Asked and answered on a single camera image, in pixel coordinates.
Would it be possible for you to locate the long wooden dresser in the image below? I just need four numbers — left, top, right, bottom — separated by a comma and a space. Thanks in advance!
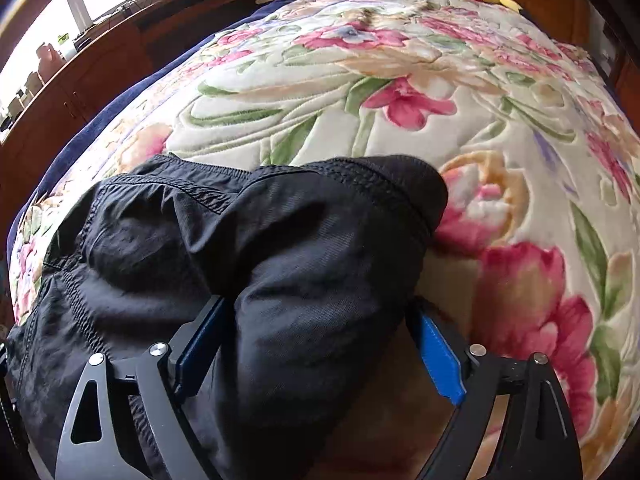
0, 0, 271, 241

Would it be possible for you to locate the floral bedspread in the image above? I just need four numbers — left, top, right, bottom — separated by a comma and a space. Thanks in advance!
9, 0, 639, 479

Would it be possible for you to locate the dark navy jacket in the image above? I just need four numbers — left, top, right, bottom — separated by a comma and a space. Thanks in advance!
6, 156, 448, 479

